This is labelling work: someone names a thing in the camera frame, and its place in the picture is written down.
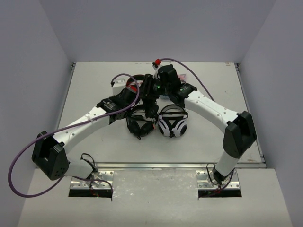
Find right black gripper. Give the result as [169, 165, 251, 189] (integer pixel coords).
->
[137, 74, 171, 100]

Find black on-ear headphones with cable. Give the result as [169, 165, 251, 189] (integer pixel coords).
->
[142, 98, 159, 118]

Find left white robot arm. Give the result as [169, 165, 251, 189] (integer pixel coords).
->
[32, 87, 139, 181]

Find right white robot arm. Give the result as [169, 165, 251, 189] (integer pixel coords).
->
[140, 61, 257, 184]

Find red and black headphones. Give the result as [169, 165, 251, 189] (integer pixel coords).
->
[126, 74, 145, 92]

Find pink blue cat-ear headphones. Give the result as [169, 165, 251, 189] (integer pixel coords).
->
[160, 74, 186, 100]

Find black over-ear headphones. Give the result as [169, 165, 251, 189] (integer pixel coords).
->
[126, 105, 158, 140]

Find white and black headphones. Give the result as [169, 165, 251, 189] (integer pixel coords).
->
[158, 104, 188, 138]

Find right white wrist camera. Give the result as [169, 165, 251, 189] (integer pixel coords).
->
[152, 59, 162, 78]

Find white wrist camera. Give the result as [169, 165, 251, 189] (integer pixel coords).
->
[152, 59, 162, 78]
[111, 79, 125, 96]

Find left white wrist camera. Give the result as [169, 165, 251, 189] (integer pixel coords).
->
[111, 79, 125, 96]

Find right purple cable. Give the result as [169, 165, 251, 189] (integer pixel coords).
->
[160, 57, 215, 101]

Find purple cable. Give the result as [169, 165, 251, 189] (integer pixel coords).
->
[8, 74, 140, 198]
[160, 57, 215, 101]

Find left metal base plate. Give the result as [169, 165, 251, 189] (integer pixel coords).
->
[70, 169, 115, 190]

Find metal base plate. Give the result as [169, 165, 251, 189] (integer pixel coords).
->
[70, 169, 115, 190]
[196, 168, 240, 190]

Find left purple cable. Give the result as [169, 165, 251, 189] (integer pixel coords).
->
[8, 74, 140, 198]

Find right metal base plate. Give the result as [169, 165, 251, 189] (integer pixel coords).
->
[196, 168, 240, 190]

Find aluminium rail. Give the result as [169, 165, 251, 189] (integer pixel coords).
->
[95, 162, 267, 169]

